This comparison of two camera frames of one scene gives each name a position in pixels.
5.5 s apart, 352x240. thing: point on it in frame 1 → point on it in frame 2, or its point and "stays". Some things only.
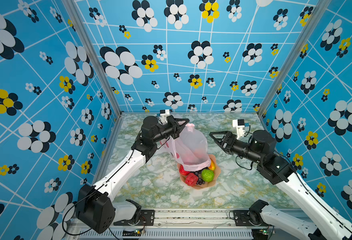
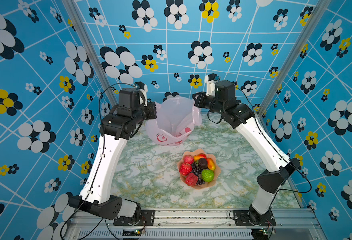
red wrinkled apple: x=182 y=171 stays
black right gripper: x=230 y=140 → x=201 y=103
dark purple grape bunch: x=199 y=180 stays
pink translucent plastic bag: x=190 y=148 → x=177 y=118
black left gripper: x=175 y=128 → x=150 y=106
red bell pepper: x=191 y=179 stays
